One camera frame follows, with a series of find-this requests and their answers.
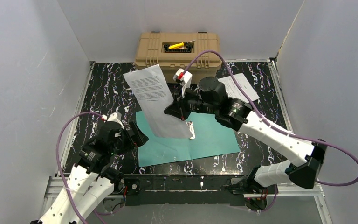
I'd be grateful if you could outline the printed white paper sheet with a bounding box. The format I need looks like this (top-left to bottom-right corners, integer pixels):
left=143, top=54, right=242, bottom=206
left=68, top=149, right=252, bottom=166
left=124, top=64, right=192, bottom=139

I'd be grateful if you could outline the teal paper folder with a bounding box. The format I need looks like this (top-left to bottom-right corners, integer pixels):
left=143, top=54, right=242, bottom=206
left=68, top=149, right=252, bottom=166
left=136, top=112, right=239, bottom=167

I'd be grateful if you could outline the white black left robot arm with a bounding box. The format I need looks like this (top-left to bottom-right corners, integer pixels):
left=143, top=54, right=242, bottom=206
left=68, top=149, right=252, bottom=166
left=33, top=121, right=148, bottom=224

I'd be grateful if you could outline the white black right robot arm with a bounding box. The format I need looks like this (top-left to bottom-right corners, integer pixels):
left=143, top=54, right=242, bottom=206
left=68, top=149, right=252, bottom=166
left=164, top=77, right=327, bottom=192

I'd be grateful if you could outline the metal folder clip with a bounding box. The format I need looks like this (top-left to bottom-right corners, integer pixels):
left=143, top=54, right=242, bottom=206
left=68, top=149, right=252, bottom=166
left=186, top=121, right=195, bottom=140

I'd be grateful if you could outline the tan plastic toolbox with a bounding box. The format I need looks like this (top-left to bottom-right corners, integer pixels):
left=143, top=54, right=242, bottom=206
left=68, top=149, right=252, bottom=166
left=135, top=32, right=220, bottom=84

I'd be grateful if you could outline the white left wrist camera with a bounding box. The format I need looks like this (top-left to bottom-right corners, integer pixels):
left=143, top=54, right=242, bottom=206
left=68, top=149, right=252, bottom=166
left=101, top=112, right=124, bottom=129

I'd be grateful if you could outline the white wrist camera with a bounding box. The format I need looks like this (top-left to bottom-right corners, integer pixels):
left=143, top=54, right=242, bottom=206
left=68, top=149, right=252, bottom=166
left=101, top=112, right=124, bottom=129
left=173, top=68, right=193, bottom=98

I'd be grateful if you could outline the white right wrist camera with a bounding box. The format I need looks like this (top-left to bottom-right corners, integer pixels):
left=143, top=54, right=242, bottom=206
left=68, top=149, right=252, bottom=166
left=173, top=68, right=193, bottom=98

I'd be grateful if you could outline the yellow handled screwdriver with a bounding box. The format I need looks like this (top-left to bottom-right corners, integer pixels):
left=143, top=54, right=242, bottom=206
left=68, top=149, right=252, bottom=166
left=168, top=40, right=195, bottom=50

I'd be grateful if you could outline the aluminium frame rail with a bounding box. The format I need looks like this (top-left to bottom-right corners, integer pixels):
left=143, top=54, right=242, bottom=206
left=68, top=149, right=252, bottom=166
left=42, top=177, right=323, bottom=214

